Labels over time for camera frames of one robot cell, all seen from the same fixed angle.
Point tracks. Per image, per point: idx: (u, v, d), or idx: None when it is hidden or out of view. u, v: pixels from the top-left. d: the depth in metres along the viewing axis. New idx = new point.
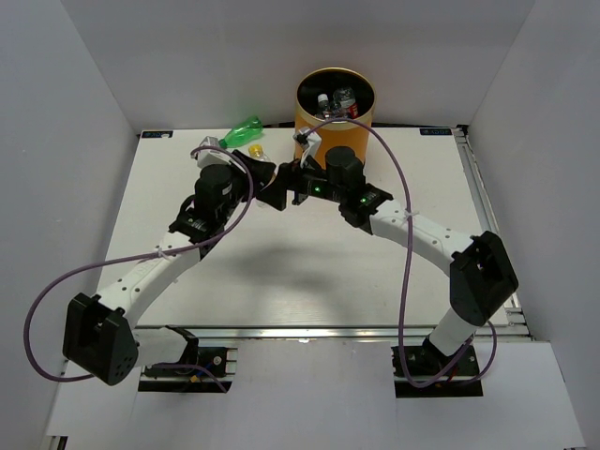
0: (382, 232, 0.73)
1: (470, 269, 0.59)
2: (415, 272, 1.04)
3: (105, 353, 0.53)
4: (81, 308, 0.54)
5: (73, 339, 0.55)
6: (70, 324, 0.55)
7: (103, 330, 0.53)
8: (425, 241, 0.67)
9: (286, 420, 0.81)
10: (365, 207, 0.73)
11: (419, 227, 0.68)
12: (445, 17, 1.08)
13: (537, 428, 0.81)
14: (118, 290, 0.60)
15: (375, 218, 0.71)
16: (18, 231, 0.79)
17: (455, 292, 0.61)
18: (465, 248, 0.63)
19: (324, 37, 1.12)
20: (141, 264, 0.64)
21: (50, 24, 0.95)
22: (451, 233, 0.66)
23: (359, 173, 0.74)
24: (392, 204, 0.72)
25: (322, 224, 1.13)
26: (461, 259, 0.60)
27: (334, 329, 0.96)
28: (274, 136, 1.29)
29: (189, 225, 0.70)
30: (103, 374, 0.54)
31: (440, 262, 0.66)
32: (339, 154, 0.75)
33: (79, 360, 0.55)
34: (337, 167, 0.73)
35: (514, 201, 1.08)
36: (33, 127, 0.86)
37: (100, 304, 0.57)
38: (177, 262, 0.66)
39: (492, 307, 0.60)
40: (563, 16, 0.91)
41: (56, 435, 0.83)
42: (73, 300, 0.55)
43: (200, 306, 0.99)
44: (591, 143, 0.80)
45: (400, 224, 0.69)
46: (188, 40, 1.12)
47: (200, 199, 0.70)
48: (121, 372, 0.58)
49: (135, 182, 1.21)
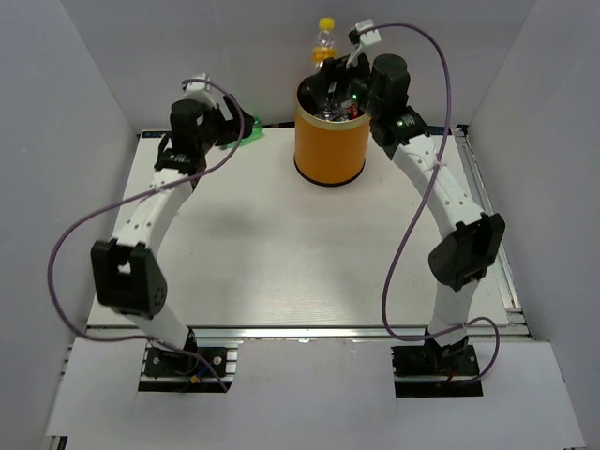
0: (404, 165, 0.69)
1: (465, 242, 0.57)
2: (412, 272, 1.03)
3: (141, 285, 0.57)
4: (103, 256, 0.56)
5: (105, 285, 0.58)
6: (97, 270, 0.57)
7: (133, 268, 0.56)
8: (439, 197, 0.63)
9: (287, 421, 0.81)
10: (398, 129, 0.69)
11: (442, 183, 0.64)
12: (445, 17, 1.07)
13: (537, 428, 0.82)
14: (131, 229, 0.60)
15: (403, 150, 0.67)
16: (19, 232, 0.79)
17: (441, 247, 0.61)
18: (472, 222, 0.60)
19: (324, 36, 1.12)
20: (142, 202, 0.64)
21: (51, 25, 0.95)
22: (465, 202, 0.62)
23: (404, 90, 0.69)
24: (426, 141, 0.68)
25: (322, 222, 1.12)
26: (462, 230, 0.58)
27: (334, 329, 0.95)
28: (274, 137, 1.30)
29: (173, 159, 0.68)
30: (142, 307, 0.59)
31: (442, 222, 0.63)
32: (391, 63, 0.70)
33: (116, 301, 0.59)
34: (384, 74, 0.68)
35: (514, 200, 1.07)
36: (34, 127, 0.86)
37: (121, 243, 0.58)
38: (173, 198, 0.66)
39: (464, 272, 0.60)
40: (564, 17, 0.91)
41: (56, 435, 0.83)
42: (93, 248, 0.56)
43: (204, 300, 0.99)
44: (591, 143, 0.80)
45: (426, 169, 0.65)
46: (188, 40, 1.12)
47: (178, 132, 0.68)
48: (157, 302, 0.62)
49: (135, 182, 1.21)
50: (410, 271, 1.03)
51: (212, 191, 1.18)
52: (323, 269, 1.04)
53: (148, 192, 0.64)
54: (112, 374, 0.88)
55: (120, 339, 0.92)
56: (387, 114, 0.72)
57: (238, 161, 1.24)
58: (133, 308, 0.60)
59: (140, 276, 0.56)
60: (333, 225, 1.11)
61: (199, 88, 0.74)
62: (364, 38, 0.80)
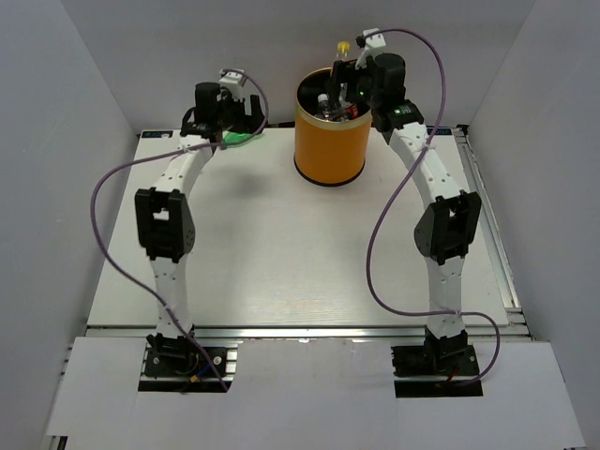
0: (398, 150, 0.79)
1: (442, 216, 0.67)
2: (412, 272, 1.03)
3: (176, 223, 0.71)
4: (144, 202, 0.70)
5: (146, 228, 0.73)
6: (141, 215, 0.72)
7: (170, 210, 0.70)
8: (424, 175, 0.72)
9: (287, 421, 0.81)
10: (394, 116, 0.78)
11: (427, 163, 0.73)
12: (445, 17, 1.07)
13: (537, 428, 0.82)
14: (166, 181, 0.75)
15: (397, 134, 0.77)
16: (18, 232, 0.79)
17: (423, 220, 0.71)
18: (450, 197, 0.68)
19: (324, 36, 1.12)
20: (174, 160, 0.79)
21: (50, 25, 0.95)
22: (446, 181, 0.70)
23: (399, 82, 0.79)
24: (418, 127, 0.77)
25: (323, 222, 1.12)
26: (442, 203, 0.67)
27: (334, 330, 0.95)
28: (275, 137, 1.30)
29: (196, 128, 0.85)
30: (178, 244, 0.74)
31: (426, 197, 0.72)
32: (391, 59, 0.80)
33: (155, 239, 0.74)
34: (382, 67, 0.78)
35: (514, 200, 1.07)
36: (33, 128, 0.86)
37: (157, 192, 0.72)
38: (198, 157, 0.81)
39: (442, 245, 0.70)
40: (564, 17, 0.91)
41: (56, 435, 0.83)
42: (136, 197, 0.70)
43: (206, 299, 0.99)
44: (591, 143, 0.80)
45: (414, 150, 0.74)
46: (188, 40, 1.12)
47: (200, 106, 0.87)
48: (188, 242, 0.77)
49: (135, 181, 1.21)
50: (410, 271, 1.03)
51: (213, 190, 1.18)
52: (323, 269, 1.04)
53: (178, 152, 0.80)
54: (112, 374, 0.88)
55: (120, 339, 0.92)
56: (386, 104, 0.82)
57: (237, 161, 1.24)
58: (169, 247, 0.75)
59: (176, 217, 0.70)
60: (333, 225, 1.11)
61: (231, 79, 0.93)
62: (368, 40, 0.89)
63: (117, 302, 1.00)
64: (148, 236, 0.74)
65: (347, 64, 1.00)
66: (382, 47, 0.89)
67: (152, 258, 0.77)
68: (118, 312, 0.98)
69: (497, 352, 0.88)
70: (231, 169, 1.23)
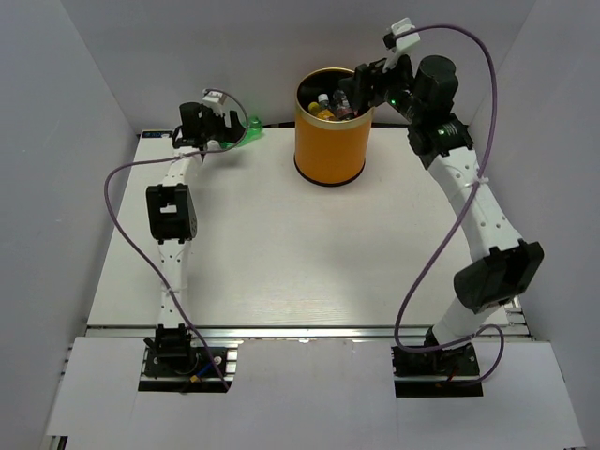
0: (442, 179, 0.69)
1: (498, 274, 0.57)
2: (412, 272, 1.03)
3: (184, 211, 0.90)
4: (157, 195, 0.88)
5: (157, 217, 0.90)
6: (152, 206, 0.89)
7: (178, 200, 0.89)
8: (474, 216, 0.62)
9: (287, 421, 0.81)
10: (440, 139, 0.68)
11: (479, 202, 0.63)
12: (446, 17, 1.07)
13: (538, 429, 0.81)
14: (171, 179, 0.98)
15: (442, 162, 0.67)
16: (18, 232, 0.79)
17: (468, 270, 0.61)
18: (506, 247, 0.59)
19: (325, 36, 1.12)
20: (173, 165, 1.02)
21: (50, 26, 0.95)
22: (502, 225, 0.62)
23: (449, 97, 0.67)
24: (466, 155, 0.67)
25: (323, 222, 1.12)
26: (495, 257, 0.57)
27: (333, 330, 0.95)
28: (274, 136, 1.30)
29: (186, 142, 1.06)
30: (185, 229, 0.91)
31: (473, 242, 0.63)
32: (440, 67, 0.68)
33: (165, 227, 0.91)
34: (429, 79, 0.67)
35: (514, 200, 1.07)
36: (33, 128, 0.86)
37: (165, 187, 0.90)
38: (192, 162, 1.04)
39: (489, 299, 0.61)
40: (564, 16, 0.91)
41: (56, 435, 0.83)
42: (148, 191, 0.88)
43: (208, 298, 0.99)
44: (592, 143, 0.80)
45: (464, 184, 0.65)
46: (188, 40, 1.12)
47: (186, 124, 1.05)
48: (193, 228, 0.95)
49: (135, 182, 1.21)
50: (411, 271, 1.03)
51: (215, 190, 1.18)
52: (323, 269, 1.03)
53: (175, 158, 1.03)
54: (112, 374, 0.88)
55: (119, 339, 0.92)
56: (429, 121, 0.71)
57: (238, 161, 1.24)
58: (177, 234, 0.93)
59: (183, 204, 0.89)
60: (333, 225, 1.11)
61: (212, 98, 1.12)
62: (399, 43, 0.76)
63: (118, 302, 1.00)
64: (160, 225, 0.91)
65: (373, 68, 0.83)
66: (415, 43, 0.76)
67: (160, 243, 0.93)
68: (118, 312, 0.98)
69: (499, 359, 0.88)
70: (231, 169, 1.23)
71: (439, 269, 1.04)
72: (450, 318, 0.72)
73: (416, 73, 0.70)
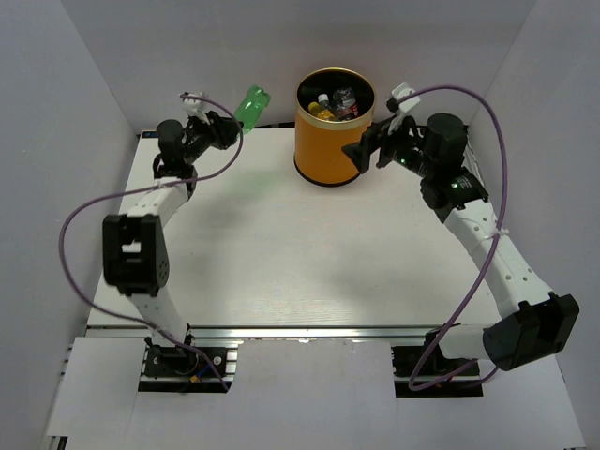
0: (459, 232, 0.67)
1: (531, 329, 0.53)
2: (412, 271, 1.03)
3: (149, 248, 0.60)
4: (115, 224, 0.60)
5: (113, 258, 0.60)
6: (108, 241, 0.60)
7: (142, 230, 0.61)
8: (499, 270, 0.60)
9: (286, 418, 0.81)
10: (453, 194, 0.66)
11: (501, 255, 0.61)
12: (445, 18, 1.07)
13: (538, 429, 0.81)
14: (139, 208, 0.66)
15: (457, 215, 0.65)
16: (18, 232, 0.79)
17: (498, 327, 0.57)
18: (536, 302, 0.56)
19: (324, 37, 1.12)
20: (148, 194, 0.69)
21: (50, 26, 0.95)
22: (529, 277, 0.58)
23: (459, 152, 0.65)
24: (483, 206, 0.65)
25: (322, 223, 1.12)
26: (528, 312, 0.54)
27: (333, 331, 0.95)
28: (274, 136, 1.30)
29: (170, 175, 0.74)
30: (150, 274, 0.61)
31: (501, 297, 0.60)
32: (446, 120, 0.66)
33: (122, 275, 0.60)
34: (439, 136, 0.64)
35: (515, 200, 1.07)
36: (34, 128, 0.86)
37: (130, 217, 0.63)
38: (174, 193, 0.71)
39: (525, 358, 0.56)
40: (563, 17, 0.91)
41: (56, 435, 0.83)
42: (105, 220, 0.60)
43: (211, 303, 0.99)
44: (592, 143, 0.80)
45: (483, 236, 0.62)
46: (188, 40, 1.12)
47: (164, 152, 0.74)
48: (161, 275, 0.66)
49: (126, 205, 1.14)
50: (411, 271, 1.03)
51: (215, 191, 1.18)
52: (322, 271, 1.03)
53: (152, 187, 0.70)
54: (112, 374, 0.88)
55: (119, 339, 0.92)
56: (442, 175, 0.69)
57: (212, 195, 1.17)
58: (138, 283, 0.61)
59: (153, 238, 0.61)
60: (333, 226, 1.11)
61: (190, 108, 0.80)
62: (405, 106, 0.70)
63: (118, 302, 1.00)
64: (115, 271, 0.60)
65: (379, 131, 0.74)
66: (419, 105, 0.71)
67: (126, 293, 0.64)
68: (118, 312, 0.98)
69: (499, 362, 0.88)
70: (201, 209, 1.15)
71: (440, 270, 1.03)
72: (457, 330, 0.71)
73: (424, 129, 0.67)
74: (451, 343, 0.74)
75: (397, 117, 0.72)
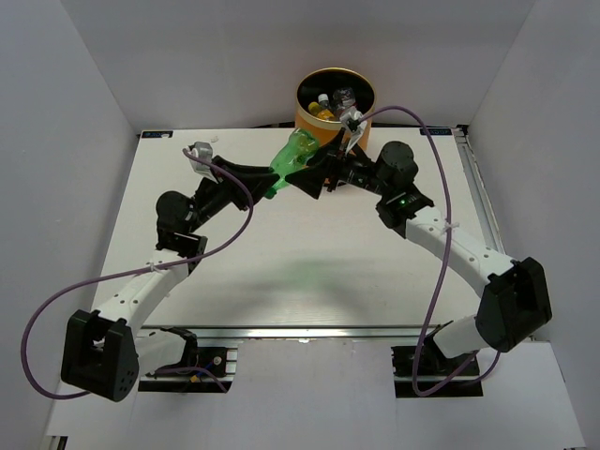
0: (416, 237, 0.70)
1: (506, 295, 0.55)
2: (412, 271, 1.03)
3: (109, 363, 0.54)
4: (81, 326, 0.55)
5: (73, 361, 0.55)
6: (71, 342, 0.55)
7: (107, 341, 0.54)
8: (461, 256, 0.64)
9: (286, 418, 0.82)
10: (403, 209, 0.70)
11: (459, 242, 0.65)
12: (445, 18, 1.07)
13: (537, 429, 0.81)
14: (117, 304, 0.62)
15: (412, 224, 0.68)
16: (18, 231, 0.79)
17: (484, 315, 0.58)
18: (502, 271, 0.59)
19: (324, 36, 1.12)
20: (132, 284, 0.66)
21: (51, 25, 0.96)
22: (490, 254, 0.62)
23: (411, 179, 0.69)
24: (431, 211, 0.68)
25: (322, 223, 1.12)
26: (499, 283, 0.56)
27: (333, 331, 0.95)
28: (275, 135, 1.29)
29: (173, 243, 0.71)
30: (107, 389, 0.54)
31: (473, 280, 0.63)
32: (396, 152, 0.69)
33: (79, 382, 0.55)
34: (393, 169, 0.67)
35: (514, 201, 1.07)
36: (35, 127, 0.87)
37: (100, 318, 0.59)
38: (168, 276, 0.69)
39: (519, 332, 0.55)
40: (563, 17, 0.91)
41: (56, 436, 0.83)
42: (72, 319, 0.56)
43: (212, 305, 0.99)
44: (592, 143, 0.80)
45: (438, 234, 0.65)
46: (188, 40, 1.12)
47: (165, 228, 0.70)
48: (124, 387, 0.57)
49: (103, 293, 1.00)
50: (410, 272, 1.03)
51: None
52: (322, 272, 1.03)
53: (142, 269, 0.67)
54: None
55: None
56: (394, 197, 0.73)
57: (223, 261, 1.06)
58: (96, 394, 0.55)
59: (112, 354, 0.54)
60: (333, 226, 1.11)
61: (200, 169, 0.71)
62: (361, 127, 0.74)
63: None
64: (73, 377, 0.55)
65: (337, 155, 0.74)
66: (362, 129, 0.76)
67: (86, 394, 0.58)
68: None
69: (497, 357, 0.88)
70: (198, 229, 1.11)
71: (439, 270, 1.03)
72: (456, 332, 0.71)
73: (378, 159, 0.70)
74: (450, 341, 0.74)
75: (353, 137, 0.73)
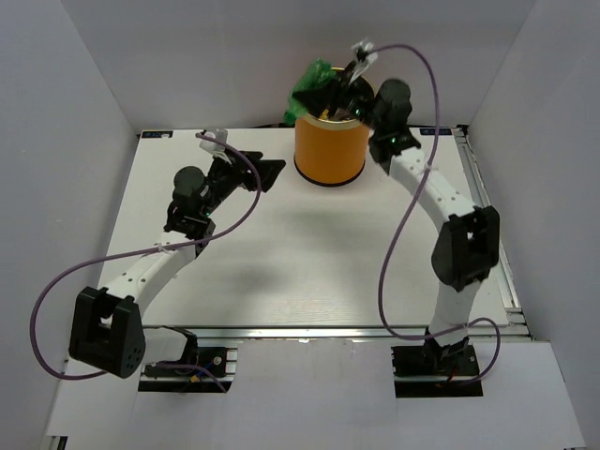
0: (399, 176, 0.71)
1: (459, 234, 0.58)
2: (410, 270, 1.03)
3: (116, 341, 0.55)
4: (88, 303, 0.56)
5: (82, 337, 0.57)
6: (79, 318, 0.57)
7: (114, 319, 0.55)
8: (432, 196, 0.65)
9: (285, 419, 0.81)
10: (392, 146, 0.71)
11: (433, 183, 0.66)
12: (445, 18, 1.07)
13: (537, 429, 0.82)
14: (125, 281, 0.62)
15: (397, 161, 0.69)
16: (18, 231, 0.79)
17: (439, 248, 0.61)
18: (462, 214, 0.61)
19: (324, 37, 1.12)
20: (142, 261, 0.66)
21: (51, 26, 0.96)
22: (457, 198, 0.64)
23: (404, 117, 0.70)
24: (416, 153, 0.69)
25: (322, 223, 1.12)
26: (457, 222, 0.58)
27: (333, 331, 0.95)
28: (275, 135, 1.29)
29: (184, 225, 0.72)
30: (114, 367, 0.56)
31: (438, 217, 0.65)
32: (395, 89, 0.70)
33: (86, 356, 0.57)
34: (388, 102, 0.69)
35: (514, 201, 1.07)
36: (35, 127, 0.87)
37: (109, 294, 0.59)
38: (175, 258, 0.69)
39: (467, 272, 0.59)
40: (562, 17, 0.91)
41: (56, 436, 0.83)
42: (81, 294, 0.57)
43: (213, 305, 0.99)
44: (592, 143, 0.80)
45: (415, 173, 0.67)
46: (188, 40, 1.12)
47: (181, 204, 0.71)
48: (130, 365, 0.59)
49: (111, 271, 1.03)
50: (410, 271, 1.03)
51: None
52: (322, 271, 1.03)
53: (152, 249, 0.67)
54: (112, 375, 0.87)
55: None
56: None
57: (223, 260, 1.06)
58: (104, 370, 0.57)
59: (119, 330, 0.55)
60: (333, 226, 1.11)
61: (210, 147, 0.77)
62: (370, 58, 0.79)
63: None
64: (82, 352, 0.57)
65: (342, 82, 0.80)
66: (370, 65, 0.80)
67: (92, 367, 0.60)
68: None
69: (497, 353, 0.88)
70: None
71: None
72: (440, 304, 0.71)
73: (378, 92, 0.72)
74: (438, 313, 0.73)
75: (359, 67, 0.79)
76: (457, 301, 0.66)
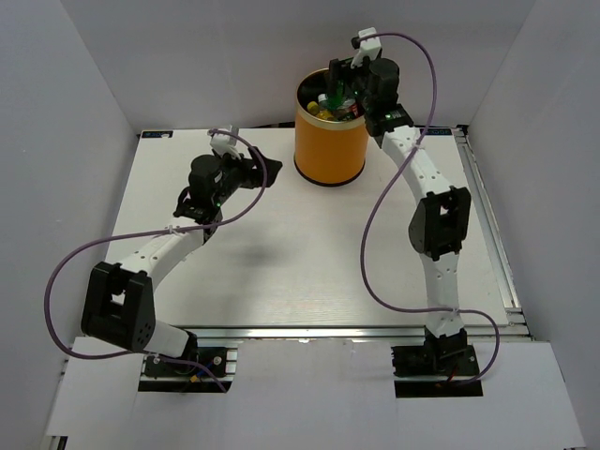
0: (390, 152, 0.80)
1: (431, 212, 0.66)
2: (410, 270, 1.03)
3: (128, 311, 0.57)
4: (102, 277, 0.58)
5: (95, 310, 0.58)
6: (93, 292, 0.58)
7: (128, 290, 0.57)
8: (414, 172, 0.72)
9: (285, 419, 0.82)
10: (385, 121, 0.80)
11: (417, 161, 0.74)
12: (445, 18, 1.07)
13: (536, 428, 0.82)
14: (138, 259, 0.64)
15: (388, 137, 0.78)
16: (17, 231, 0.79)
17: (415, 221, 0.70)
18: (440, 191, 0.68)
19: (324, 36, 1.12)
20: (152, 242, 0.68)
21: (51, 26, 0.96)
22: (436, 176, 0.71)
23: (393, 90, 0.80)
24: (407, 130, 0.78)
25: (322, 222, 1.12)
26: (432, 201, 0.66)
27: (332, 331, 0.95)
28: (275, 135, 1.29)
29: (192, 211, 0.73)
30: (126, 338, 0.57)
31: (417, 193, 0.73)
32: (384, 66, 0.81)
33: (98, 330, 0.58)
34: (377, 75, 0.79)
35: (514, 200, 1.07)
36: (35, 127, 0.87)
37: (122, 269, 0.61)
38: (185, 241, 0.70)
39: (436, 243, 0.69)
40: (563, 17, 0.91)
41: (56, 436, 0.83)
42: (96, 269, 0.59)
43: (214, 305, 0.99)
44: (591, 143, 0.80)
45: (403, 150, 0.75)
46: (188, 40, 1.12)
47: (196, 187, 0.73)
48: (142, 340, 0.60)
49: (123, 247, 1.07)
50: (410, 272, 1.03)
51: None
52: (322, 271, 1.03)
53: (163, 231, 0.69)
54: (112, 375, 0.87)
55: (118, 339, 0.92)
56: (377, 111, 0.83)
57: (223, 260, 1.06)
58: (114, 344, 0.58)
59: (132, 301, 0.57)
60: (332, 226, 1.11)
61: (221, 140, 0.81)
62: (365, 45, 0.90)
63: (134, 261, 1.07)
64: (94, 326, 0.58)
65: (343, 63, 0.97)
66: (377, 49, 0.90)
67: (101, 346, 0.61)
68: None
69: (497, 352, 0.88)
70: None
71: None
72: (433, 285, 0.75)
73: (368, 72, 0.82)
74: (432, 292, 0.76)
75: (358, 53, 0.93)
76: (439, 274, 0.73)
